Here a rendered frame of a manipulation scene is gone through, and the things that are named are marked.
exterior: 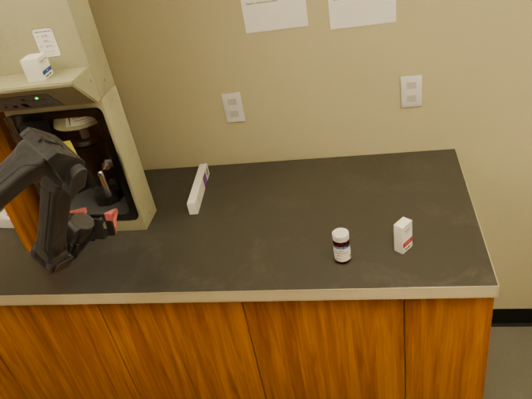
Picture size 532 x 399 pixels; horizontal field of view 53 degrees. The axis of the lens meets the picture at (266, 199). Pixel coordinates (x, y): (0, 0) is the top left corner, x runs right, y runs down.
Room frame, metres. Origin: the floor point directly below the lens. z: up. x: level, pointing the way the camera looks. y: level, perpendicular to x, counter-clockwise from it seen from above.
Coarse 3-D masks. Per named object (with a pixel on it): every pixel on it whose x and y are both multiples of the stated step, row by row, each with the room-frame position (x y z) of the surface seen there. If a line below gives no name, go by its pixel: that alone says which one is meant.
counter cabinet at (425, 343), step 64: (0, 320) 1.32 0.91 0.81; (64, 320) 1.26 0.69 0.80; (128, 320) 1.21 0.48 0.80; (192, 320) 1.17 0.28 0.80; (256, 320) 1.12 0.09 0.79; (320, 320) 1.08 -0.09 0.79; (384, 320) 1.03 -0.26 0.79; (448, 320) 0.99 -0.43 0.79; (0, 384) 1.35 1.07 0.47; (64, 384) 1.29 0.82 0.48; (128, 384) 1.24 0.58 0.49; (192, 384) 1.18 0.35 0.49; (256, 384) 1.13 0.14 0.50; (320, 384) 1.08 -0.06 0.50; (384, 384) 1.04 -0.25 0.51; (448, 384) 0.99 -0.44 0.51
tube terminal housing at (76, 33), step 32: (0, 0) 1.52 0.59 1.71; (32, 0) 1.49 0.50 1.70; (64, 0) 1.47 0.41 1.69; (0, 32) 1.53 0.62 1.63; (64, 32) 1.48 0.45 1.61; (96, 32) 1.57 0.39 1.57; (0, 64) 1.53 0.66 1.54; (64, 64) 1.49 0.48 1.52; (96, 64) 1.51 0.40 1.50; (128, 128) 1.57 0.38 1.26; (128, 160) 1.51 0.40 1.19; (128, 224) 1.49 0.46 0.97
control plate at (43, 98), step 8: (24, 96) 1.42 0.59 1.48; (32, 96) 1.42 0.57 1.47; (40, 96) 1.42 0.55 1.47; (48, 96) 1.42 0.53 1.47; (0, 104) 1.47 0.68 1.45; (8, 104) 1.47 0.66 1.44; (16, 104) 1.47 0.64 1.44; (32, 104) 1.47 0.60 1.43; (40, 104) 1.47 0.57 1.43; (48, 104) 1.47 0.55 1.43; (56, 104) 1.46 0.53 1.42; (64, 104) 1.46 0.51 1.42
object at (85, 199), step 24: (24, 120) 1.52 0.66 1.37; (48, 120) 1.50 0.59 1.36; (72, 120) 1.49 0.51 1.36; (96, 120) 1.47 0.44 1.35; (72, 144) 1.49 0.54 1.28; (96, 144) 1.48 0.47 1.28; (96, 168) 1.48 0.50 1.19; (120, 168) 1.46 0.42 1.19; (96, 192) 1.49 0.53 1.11; (120, 192) 1.47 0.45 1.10; (96, 216) 1.50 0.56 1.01; (120, 216) 1.48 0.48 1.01
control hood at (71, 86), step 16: (0, 80) 1.49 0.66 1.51; (16, 80) 1.47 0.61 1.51; (48, 80) 1.41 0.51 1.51; (64, 80) 1.39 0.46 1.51; (80, 80) 1.40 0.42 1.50; (0, 96) 1.43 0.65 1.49; (16, 96) 1.42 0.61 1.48; (64, 96) 1.42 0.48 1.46; (80, 96) 1.41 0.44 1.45; (96, 96) 1.45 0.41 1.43
